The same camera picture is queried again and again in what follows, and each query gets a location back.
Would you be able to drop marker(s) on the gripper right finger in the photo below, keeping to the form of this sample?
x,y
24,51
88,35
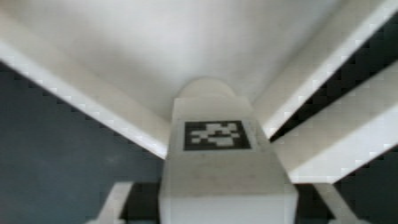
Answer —
x,y
324,208

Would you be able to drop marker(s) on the white U-shaped obstacle fence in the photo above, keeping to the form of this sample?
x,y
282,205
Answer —
x,y
349,133

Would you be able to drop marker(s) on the white table leg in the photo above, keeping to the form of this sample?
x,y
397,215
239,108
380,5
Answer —
x,y
225,181

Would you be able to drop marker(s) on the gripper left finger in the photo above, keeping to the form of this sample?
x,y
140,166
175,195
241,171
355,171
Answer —
x,y
131,206

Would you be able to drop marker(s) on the white square tabletop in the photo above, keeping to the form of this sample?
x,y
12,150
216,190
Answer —
x,y
115,51

